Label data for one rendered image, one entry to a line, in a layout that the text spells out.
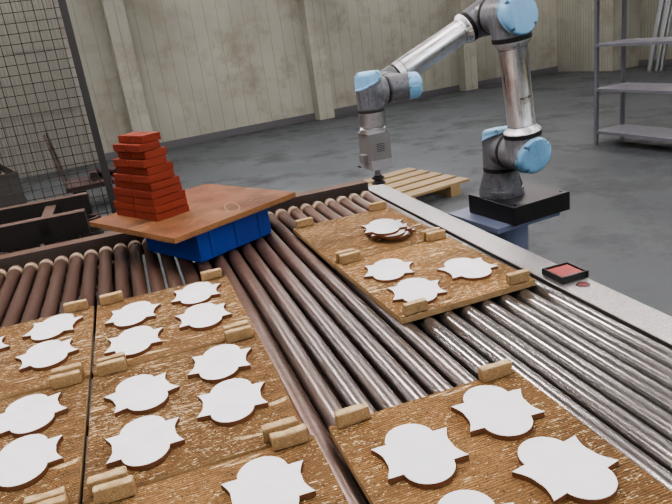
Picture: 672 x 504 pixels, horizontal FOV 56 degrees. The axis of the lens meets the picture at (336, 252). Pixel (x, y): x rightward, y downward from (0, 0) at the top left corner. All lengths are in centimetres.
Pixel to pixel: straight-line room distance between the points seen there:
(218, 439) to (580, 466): 56
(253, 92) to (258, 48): 75
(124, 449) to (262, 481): 27
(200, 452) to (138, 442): 11
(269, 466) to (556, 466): 41
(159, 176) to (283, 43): 979
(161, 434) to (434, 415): 45
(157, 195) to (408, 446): 134
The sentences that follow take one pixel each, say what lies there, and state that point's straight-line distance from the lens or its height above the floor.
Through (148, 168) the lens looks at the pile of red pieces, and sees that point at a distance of 208.
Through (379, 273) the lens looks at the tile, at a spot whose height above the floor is 94.
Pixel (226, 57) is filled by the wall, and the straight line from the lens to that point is 1145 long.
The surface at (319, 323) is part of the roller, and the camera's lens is 148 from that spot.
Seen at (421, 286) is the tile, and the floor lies 94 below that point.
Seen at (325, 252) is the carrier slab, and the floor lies 94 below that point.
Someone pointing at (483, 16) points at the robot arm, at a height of 152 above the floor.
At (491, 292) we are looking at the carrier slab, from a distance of 150.
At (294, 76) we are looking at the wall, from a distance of 1187.
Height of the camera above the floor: 155
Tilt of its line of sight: 19 degrees down
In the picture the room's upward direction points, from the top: 8 degrees counter-clockwise
